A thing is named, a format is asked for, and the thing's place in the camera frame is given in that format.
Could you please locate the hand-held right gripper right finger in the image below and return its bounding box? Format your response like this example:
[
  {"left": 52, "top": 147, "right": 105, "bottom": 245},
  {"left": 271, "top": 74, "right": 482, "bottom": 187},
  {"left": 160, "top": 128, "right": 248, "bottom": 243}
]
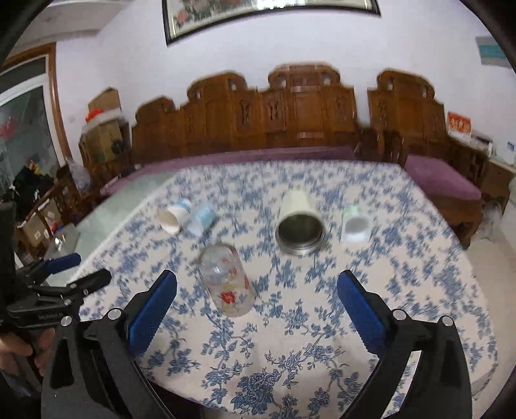
[{"left": 336, "top": 269, "right": 473, "bottom": 419}]

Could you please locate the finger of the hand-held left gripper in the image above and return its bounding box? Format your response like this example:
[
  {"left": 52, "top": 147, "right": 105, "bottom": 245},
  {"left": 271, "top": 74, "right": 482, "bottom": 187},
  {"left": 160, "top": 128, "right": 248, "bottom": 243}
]
[
  {"left": 25, "top": 252, "right": 82, "bottom": 278},
  {"left": 28, "top": 268, "right": 113, "bottom": 309}
]

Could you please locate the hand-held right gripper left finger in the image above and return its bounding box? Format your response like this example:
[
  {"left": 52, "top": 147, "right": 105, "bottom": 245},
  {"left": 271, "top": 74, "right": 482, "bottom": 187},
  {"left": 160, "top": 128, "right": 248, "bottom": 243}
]
[{"left": 40, "top": 269, "right": 178, "bottom": 419}]

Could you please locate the clear glass cup red flower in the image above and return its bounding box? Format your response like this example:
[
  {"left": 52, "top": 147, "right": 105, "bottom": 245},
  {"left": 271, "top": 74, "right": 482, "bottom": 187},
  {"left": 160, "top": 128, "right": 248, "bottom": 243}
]
[{"left": 199, "top": 243, "right": 257, "bottom": 318}]

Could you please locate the green white plastic cup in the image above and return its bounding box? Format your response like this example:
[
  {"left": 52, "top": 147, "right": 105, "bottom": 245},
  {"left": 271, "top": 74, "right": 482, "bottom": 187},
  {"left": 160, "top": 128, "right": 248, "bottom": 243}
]
[{"left": 341, "top": 205, "right": 372, "bottom": 243}]

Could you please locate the white paper cup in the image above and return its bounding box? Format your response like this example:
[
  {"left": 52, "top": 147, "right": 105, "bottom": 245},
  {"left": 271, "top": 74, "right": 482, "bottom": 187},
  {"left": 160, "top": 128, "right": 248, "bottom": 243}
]
[{"left": 158, "top": 199, "right": 193, "bottom": 235}]

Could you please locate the cream steel cup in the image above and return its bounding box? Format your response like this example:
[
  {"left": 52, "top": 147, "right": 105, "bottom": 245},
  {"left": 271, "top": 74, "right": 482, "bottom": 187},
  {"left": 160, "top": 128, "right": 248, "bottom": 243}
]
[{"left": 275, "top": 189, "right": 326, "bottom": 257}]

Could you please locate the light blue plastic cup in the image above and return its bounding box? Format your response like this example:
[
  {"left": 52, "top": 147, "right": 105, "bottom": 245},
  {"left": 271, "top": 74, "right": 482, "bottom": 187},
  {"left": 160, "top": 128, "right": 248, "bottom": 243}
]
[{"left": 186, "top": 202, "right": 218, "bottom": 238}]

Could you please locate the person's left hand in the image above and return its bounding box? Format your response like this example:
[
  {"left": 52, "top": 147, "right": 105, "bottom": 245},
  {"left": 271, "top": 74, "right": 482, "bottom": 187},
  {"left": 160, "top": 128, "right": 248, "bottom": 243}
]
[{"left": 0, "top": 327, "right": 56, "bottom": 378}]

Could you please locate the open cardboard box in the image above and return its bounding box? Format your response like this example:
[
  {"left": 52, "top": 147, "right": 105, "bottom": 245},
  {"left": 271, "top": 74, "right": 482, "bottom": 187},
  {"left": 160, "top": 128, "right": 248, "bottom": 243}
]
[{"left": 15, "top": 209, "right": 62, "bottom": 252}]

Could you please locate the wooden chair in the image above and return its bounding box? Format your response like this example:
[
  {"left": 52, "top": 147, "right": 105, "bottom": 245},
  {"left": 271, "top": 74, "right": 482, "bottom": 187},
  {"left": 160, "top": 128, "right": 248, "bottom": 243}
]
[{"left": 24, "top": 164, "right": 103, "bottom": 258}]

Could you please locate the blue floral tablecloth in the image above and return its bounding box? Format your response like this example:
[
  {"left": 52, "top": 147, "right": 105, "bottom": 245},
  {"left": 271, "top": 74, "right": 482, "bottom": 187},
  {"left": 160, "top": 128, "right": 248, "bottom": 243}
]
[{"left": 78, "top": 160, "right": 499, "bottom": 419}]

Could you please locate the dark clothes pile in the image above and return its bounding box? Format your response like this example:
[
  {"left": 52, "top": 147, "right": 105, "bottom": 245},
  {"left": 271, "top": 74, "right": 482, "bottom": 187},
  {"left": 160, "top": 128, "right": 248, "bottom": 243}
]
[{"left": 11, "top": 162, "right": 55, "bottom": 199}]

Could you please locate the large cardboard box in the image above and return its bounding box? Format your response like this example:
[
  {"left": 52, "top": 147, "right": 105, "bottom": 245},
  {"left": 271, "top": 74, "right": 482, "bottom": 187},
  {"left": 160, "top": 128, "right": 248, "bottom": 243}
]
[{"left": 82, "top": 120, "right": 125, "bottom": 162}]

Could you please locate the square purple seat cushion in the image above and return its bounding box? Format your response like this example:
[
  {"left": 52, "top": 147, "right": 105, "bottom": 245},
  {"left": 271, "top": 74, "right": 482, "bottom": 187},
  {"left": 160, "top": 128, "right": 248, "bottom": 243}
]
[{"left": 404, "top": 155, "right": 483, "bottom": 201}]

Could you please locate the white plastic bag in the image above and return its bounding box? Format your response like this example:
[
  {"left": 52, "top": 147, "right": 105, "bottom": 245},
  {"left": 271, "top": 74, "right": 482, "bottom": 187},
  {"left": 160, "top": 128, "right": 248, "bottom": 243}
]
[{"left": 479, "top": 200, "right": 505, "bottom": 241}]

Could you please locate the small cardboard box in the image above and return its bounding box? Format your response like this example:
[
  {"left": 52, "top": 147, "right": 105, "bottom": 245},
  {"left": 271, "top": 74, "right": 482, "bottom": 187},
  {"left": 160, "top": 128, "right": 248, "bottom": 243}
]
[{"left": 87, "top": 87, "right": 122, "bottom": 118}]

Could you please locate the long purple sofa cushion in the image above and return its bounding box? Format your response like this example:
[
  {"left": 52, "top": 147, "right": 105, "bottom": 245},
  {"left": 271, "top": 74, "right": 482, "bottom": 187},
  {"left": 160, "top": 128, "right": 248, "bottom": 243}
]
[{"left": 100, "top": 145, "right": 356, "bottom": 196}]

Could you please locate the beige side cabinet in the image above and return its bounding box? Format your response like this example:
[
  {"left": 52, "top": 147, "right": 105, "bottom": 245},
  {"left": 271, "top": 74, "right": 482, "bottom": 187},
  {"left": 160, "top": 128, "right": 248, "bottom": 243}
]
[{"left": 481, "top": 156, "right": 516, "bottom": 215}]

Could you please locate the carved wooden armchair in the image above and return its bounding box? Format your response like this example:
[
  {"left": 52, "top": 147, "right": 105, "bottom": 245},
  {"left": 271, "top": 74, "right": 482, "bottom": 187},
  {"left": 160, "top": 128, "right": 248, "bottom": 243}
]
[{"left": 363, "top": 69, "right": 490, "bottom": 249}]

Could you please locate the carved wooden sofa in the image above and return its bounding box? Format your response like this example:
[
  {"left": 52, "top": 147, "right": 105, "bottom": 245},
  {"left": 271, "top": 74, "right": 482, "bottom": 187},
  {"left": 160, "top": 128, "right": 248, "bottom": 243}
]
[{"left": 130, "top": 62, "right": 360, "bottom": 167}]

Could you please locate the wooden door frame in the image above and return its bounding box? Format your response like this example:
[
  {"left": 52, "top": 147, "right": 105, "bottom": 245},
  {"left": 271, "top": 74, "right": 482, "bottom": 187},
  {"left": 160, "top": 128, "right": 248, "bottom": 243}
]
[{"left": 0, "top": 42, "right": 74, "bottom": 164}]

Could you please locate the red wall calendar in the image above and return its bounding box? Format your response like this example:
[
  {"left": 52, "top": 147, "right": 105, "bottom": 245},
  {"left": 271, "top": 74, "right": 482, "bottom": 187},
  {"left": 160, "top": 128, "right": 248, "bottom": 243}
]
[{"left": 446, "top": 112, "right": 473, "bottom": 141}]

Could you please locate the teal wall sign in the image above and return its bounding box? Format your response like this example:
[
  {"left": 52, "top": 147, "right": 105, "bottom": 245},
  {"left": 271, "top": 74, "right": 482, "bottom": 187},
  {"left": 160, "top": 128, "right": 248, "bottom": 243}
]
[{"left": 475, "top": 35, "right": 507, "bottom": 68}]

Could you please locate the framed wall painting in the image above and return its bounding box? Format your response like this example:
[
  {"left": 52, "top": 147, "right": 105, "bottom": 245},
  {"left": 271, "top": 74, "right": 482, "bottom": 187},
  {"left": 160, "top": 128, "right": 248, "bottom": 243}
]
[{"left": 161, "top": 0, "right": 382, "bottom": 46}]

